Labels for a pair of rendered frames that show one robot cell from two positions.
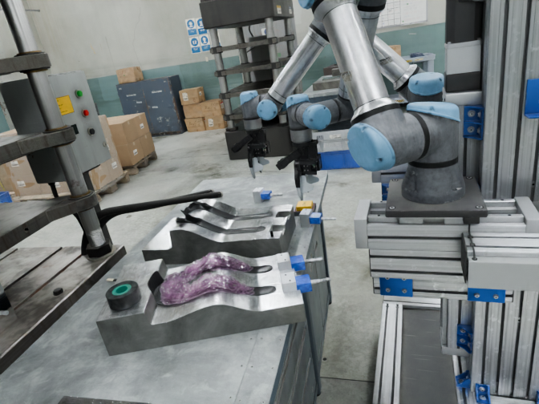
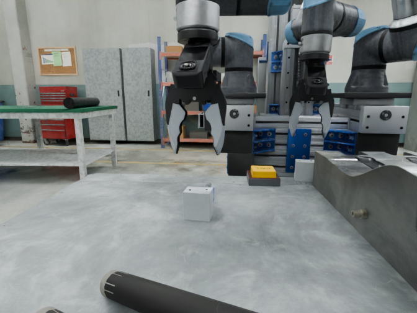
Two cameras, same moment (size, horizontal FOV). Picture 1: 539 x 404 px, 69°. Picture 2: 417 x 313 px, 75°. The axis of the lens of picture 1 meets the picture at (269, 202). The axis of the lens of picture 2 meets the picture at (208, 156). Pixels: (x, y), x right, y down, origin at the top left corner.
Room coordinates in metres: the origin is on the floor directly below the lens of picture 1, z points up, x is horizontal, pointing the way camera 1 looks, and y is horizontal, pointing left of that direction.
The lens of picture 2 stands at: (1.76, 0.52, 1.02)
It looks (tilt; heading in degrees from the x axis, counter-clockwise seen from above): 12 degrees down; 258
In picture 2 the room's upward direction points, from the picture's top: straight up
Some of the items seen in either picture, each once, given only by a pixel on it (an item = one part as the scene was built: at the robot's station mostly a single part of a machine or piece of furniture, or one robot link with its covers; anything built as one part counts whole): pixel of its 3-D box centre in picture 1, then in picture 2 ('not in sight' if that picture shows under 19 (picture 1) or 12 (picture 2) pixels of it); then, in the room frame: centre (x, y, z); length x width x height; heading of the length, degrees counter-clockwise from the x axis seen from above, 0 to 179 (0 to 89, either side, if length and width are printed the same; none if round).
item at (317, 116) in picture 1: (318, 115); (337, 22); (1.24, -0.19, 1.22); 0.11 x 0.11 x 0.08; 18
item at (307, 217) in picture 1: (318, 218); (303, 166); (1.33, -0.17, 0.83); 0.13 x 0.05 x 0.05; 64
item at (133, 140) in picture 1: (104, 147); not in sight; (5.99, 2.32, 0.37); 1.20 x 0.82 x 0.74; 79
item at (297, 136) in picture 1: (301, 134); (314, 46); (1.34, -0.15, 1.15); 0.08 x 0.08 x 0.05
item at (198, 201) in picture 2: (268, 195); (203, 194); (1.66, 0.00, 0.83); 0.13 x 0.05 x 0.05; 67
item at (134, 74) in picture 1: (129, 74); not in sight; (8.46, 2.35, 1.26); 0.42 x 0.33 x 0.29; 71
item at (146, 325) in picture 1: (207, 290); not in sight; (0.93, 0.21, 0.86); 0.50 x 0.26 x 0.11; 91
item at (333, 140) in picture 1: (334, 140); not in sight; (4.45, -0.85, 0.28); 0.61 x 0.41 x 0.15; 71
